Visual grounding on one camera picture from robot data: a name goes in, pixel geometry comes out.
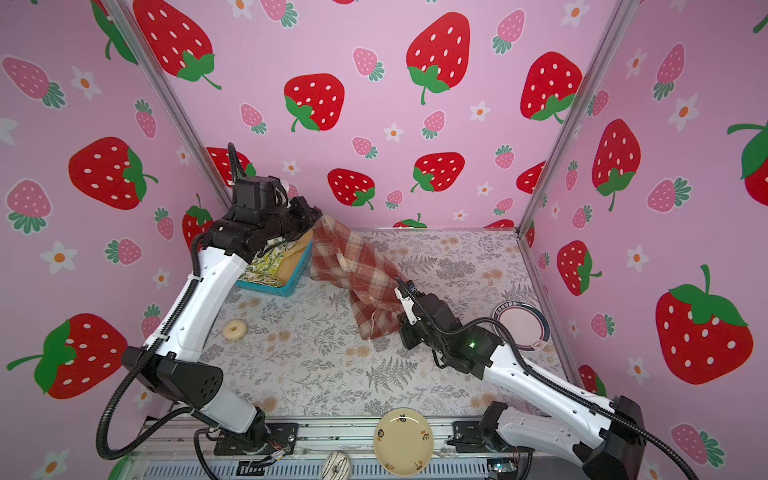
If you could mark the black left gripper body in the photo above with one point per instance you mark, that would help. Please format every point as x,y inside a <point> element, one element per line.
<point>286,225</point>

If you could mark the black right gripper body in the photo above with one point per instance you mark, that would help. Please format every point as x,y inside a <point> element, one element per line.
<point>412,332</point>

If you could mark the red plaid skirt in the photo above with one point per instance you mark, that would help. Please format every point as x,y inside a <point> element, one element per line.
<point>347,260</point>

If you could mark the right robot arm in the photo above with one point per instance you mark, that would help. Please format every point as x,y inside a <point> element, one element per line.
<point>600,435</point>

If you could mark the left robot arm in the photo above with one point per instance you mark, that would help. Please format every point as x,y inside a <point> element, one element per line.
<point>169,362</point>

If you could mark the tan skirt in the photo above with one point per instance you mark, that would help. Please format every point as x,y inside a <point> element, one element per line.
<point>292,257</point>

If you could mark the lemon print skirt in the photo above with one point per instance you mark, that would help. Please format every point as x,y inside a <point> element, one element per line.
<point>265,270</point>

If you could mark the teal plastic basket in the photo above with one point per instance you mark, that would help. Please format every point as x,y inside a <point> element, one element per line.
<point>287,290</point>

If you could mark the pink plate with teal rim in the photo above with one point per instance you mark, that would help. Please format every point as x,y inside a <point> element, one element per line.
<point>527,325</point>

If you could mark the plain glazed donut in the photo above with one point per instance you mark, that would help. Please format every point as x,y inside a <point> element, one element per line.
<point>234,330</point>

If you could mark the cream plate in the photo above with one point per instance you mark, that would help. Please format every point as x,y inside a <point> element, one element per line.
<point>403,442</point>

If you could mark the chocolate drizzled donut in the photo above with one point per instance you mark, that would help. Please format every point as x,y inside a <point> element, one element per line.
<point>337,466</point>

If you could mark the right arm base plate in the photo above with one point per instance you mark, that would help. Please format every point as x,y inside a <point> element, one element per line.
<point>468,437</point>

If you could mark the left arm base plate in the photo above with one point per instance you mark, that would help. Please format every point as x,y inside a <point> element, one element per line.
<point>260,441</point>

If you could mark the aluminium frame rail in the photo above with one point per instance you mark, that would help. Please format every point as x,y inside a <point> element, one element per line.
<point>184,450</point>

